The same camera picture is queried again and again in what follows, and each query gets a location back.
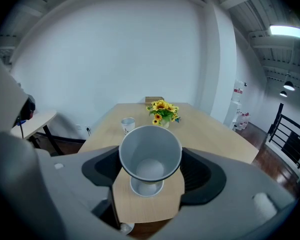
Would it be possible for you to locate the small wooden box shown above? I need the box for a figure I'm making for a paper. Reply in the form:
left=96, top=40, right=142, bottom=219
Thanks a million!
left=144, top=96, right=165, bottom=107

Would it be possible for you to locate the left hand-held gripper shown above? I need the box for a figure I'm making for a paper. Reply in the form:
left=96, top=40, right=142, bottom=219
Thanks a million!
left=0, top=53, right=37, bottom=135

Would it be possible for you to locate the plain grey cup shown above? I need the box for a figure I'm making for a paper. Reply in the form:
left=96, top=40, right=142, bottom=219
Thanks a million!
left=118, top=125, right=183, bottom=186

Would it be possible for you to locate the black metal railing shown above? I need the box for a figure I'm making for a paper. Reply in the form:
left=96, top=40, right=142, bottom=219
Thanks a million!
left=266, top=102, right=300, bottom=177

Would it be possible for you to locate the rectangular ceiling light panel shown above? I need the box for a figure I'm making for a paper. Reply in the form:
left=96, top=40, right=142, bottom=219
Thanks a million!
left=269, top=24, right=300, bottom=43

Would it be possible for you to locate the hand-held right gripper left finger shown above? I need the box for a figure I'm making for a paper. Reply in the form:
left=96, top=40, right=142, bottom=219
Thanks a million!
left=0, top=130, right=127, bottom=240

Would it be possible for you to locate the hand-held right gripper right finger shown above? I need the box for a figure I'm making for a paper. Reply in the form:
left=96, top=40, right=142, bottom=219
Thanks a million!
left=149, top=147, right=298, bottom=240

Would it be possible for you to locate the round wooden side table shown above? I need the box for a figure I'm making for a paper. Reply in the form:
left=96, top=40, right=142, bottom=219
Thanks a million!
left=9, top=109, right=65, bottom=156

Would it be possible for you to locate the grey cup with red print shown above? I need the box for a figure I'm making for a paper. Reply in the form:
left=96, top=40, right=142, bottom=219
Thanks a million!
left=120, top=117, right=136, bottom=136

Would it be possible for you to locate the potted sunflower bouquet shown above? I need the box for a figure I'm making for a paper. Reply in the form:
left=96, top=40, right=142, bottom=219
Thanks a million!
left=145, top=99, right=182, bottom=129

